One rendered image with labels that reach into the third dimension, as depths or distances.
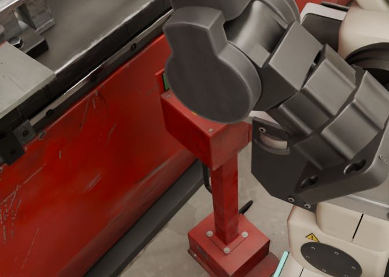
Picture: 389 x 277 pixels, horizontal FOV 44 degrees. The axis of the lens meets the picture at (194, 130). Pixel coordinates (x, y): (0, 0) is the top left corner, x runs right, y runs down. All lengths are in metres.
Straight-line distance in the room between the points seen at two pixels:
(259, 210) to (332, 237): 0.95
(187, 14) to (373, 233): 0.49
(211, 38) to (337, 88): 0.11
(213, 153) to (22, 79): 0.40
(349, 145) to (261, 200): 1.38
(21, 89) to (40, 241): 0.54
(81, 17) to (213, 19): 0.77
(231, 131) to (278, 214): 0.80
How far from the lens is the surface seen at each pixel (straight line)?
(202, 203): 1.74
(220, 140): 0.96
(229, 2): 0.34
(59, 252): 1.31
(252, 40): 0.36
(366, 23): 0.46
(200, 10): 0.35
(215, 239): 1.54
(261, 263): 1.63
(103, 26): 1.04
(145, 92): 1.20
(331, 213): 0.74
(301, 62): 0.37
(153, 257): 1.67
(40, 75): 0.78
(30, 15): 1.05
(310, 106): 0.37
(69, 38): 1.04
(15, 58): 0.83
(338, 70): 0.38
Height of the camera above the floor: 1.50
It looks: 51 degrees down
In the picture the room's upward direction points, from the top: 7 degrees counter-clockwise
